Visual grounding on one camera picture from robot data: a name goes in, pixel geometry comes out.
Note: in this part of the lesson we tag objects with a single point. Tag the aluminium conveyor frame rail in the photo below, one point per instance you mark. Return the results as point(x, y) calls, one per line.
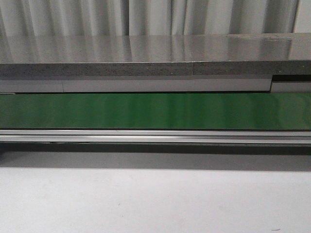
point(157, 136)

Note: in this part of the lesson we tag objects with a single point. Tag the green conveyor belt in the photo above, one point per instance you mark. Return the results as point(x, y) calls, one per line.
point(212, 111)

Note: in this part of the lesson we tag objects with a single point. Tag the grey stone countertop slab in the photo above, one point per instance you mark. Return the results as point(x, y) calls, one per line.
point(156, 55)

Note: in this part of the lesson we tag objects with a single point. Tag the grey cabinet front panel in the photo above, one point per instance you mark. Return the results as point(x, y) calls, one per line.
point(190, 83)

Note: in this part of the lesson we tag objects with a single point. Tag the white pleated curtain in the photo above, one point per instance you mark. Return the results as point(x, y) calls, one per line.
point(153, 17)

